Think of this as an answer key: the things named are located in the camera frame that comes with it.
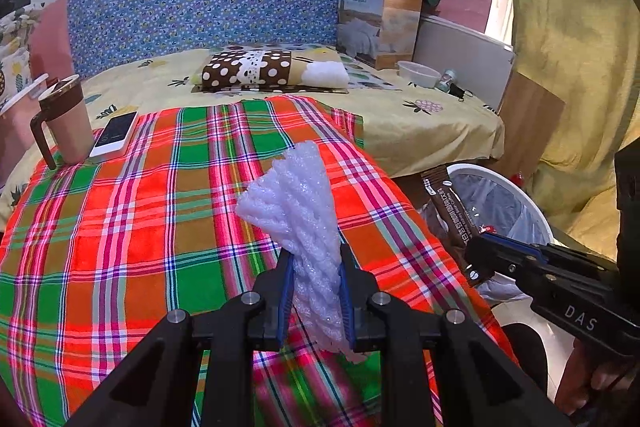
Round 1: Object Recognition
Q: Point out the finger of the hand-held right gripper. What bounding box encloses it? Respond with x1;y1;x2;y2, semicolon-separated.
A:
482;234;551;265
464;236;551;295

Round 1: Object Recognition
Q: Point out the brown coffee sachet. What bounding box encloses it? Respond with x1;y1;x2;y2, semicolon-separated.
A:
420;166;496;290

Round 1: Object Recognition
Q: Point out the leaf print pillow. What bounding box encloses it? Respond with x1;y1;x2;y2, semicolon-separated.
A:
345;59;403;92

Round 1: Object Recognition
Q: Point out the white panel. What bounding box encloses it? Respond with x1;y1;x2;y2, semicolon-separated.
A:
412;16;516;110

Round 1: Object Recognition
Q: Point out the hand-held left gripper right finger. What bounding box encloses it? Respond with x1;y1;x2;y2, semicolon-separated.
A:
340;244;571;427

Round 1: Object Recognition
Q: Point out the white smartphone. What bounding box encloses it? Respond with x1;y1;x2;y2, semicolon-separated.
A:
89;110;139;158

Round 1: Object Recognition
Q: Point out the wooden board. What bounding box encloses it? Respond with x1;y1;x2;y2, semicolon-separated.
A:
497;71;566;202

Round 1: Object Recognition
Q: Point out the pink storage box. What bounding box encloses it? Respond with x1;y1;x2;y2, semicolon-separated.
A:
0;74;51;168

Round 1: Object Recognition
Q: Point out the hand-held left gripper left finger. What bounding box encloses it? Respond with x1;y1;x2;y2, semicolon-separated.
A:
65;251;296;427

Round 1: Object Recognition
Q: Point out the clear plastic bin liner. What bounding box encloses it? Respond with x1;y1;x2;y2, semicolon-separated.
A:
425;174;546;298

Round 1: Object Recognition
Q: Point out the brown polka dot pillow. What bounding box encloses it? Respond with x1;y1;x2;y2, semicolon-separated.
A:
190;48;351;94

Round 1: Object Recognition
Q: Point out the cardboard quilt box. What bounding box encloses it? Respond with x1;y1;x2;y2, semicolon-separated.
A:
332;0;442;71

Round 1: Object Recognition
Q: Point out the plaid blanket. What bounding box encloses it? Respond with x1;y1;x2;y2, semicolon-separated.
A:
0;96;521;427

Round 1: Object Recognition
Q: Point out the clear plastic food container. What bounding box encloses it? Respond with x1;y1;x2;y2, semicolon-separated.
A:
396;61;441;88

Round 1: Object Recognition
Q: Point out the white foam net sleeve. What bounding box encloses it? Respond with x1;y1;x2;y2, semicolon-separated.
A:
235;142;371;365

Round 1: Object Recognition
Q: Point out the bed with yellow sheet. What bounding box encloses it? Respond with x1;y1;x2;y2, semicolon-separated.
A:
0;43;505;218

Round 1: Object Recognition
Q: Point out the yellow curtain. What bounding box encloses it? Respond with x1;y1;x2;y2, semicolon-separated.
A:
492;0;640;258

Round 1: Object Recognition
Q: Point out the brown travel mug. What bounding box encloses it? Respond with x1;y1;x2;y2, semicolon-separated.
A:
30;74;93;170

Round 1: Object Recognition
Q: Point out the white round trash bin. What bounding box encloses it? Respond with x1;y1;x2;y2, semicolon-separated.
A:
420;163;553;303

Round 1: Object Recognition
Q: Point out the pineapple print bedding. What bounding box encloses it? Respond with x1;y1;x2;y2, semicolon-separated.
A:
0;4;43;108

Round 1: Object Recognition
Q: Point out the person's right hand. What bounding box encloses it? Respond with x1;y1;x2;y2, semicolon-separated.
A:
555;342;631;413

